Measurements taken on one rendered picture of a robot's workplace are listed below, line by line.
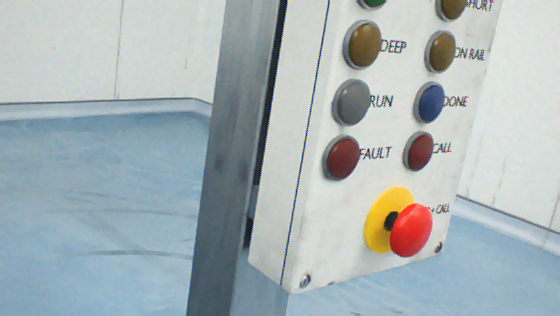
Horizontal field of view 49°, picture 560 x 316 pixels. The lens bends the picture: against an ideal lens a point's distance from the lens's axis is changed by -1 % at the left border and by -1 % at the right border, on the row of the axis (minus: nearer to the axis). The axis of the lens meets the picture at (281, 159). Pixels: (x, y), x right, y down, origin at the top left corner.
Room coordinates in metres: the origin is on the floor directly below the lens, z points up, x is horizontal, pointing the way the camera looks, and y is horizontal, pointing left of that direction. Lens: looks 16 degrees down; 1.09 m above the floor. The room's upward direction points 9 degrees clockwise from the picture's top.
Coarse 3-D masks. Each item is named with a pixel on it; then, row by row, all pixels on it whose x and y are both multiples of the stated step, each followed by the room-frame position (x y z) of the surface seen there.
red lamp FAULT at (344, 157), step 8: (336, 144) 0.37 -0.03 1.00; (344, 144) 0.37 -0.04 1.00; (352, 144) 0.38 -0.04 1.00; (336, 152) 0.37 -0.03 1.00; (344, 152) 0.37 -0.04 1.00; (352, 152) 0.38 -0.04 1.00; (328, 160) 0.37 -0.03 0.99; (336, 160) 0.37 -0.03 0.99; (344, 160) 0.37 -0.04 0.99; (352, 160) 0.38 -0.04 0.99; (328, 168) 0.37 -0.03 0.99; (336, 168) 0.37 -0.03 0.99; (344, 168) 0.37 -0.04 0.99; (352, 168) 0.38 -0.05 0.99; (336, 176) 0.37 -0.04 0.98; (344, 176) 0.38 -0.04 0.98
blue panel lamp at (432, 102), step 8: (432, 88) 0.43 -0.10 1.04; (440, 88) 0.43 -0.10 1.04; (424, 96) 0.42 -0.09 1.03; (432, 96) 0.42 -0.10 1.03; (440, 96) 0.43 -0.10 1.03; (424, 104) 0.42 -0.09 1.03; (432, 104) 0.43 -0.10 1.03; (440, 104) 0.43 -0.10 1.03; (424, 112) 0.42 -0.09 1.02; (432, 112) 0.43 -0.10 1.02; (440, 112) 0.44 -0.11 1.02; (424, 120) 0.43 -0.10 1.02; (432, 120) 0.43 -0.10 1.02
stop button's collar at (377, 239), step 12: (384, 192) 0.41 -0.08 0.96; (396, 192) 0.42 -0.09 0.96; (408, 192) 0.43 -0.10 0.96; (372, 204) 0.41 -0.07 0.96; (384, 204) 0.41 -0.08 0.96; (396, 204) 0.42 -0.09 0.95; (408, 204) 0.43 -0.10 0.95; (372, 216) 0.41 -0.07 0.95; (384, 216) 0.42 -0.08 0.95; (372, 228) 0.41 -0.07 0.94; (372, 240) 0.41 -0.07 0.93; (384, 240) 0.42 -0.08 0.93; (384, 252) 0.42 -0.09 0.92
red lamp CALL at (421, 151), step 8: (424, 136) 0.43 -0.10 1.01; (416, 144) 0.42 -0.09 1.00; (424, 144) 0.43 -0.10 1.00; (432, 144) 0.43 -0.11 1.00; (416, 152) 0.42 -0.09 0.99; (424, 152) 0.43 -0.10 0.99; (432, 152) 0.44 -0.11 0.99; (408, 160) 0.42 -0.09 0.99; (416, 160) 0.42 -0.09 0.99; (424, 160) 0.43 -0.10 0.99; (416, 168) 0.43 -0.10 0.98
